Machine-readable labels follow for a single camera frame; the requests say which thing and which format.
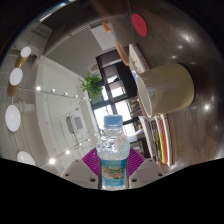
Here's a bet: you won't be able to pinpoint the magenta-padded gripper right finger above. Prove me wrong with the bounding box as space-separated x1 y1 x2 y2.
126 148 166 190

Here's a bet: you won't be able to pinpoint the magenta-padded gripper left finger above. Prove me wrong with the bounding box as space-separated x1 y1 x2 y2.
61 148 101 190

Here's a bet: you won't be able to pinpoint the clear water bottle blue cap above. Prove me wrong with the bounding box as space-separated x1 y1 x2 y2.
95 114 131 191

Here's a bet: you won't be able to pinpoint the small ceiling spotlights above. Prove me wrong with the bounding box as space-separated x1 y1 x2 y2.
34 84 93 166

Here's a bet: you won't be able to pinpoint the yellow-spined book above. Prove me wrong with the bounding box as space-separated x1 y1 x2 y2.
155 115 167 164

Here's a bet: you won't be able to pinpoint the black-spined book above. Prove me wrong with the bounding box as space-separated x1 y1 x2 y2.
148 116 163 163

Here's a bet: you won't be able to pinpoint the red-spined book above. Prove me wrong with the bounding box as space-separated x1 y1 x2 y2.
159 113 174 168

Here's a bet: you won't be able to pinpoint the white picture-cover book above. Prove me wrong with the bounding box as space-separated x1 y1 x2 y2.
137 114 158 162

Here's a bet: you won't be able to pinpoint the white ceiling air conditioner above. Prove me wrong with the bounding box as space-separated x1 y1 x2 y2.
65 114 86 134

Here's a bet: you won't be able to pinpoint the round white ceiling lights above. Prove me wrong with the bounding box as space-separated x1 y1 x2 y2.
4 46 36 167

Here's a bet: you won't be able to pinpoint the broad potted green plant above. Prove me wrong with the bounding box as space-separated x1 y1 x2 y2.
79 72 104 100

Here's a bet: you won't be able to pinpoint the low dark open shelf unit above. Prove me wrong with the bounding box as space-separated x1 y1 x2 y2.
95 48 148 158

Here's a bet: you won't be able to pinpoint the white book red lettering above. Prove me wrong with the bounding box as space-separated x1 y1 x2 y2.
128 43 151 75

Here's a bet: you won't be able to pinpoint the orange-brown chairs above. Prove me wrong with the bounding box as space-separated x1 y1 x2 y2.
101 21 130 67

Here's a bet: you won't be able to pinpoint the white wall radiator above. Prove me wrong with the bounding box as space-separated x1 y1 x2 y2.
89 24 116 51

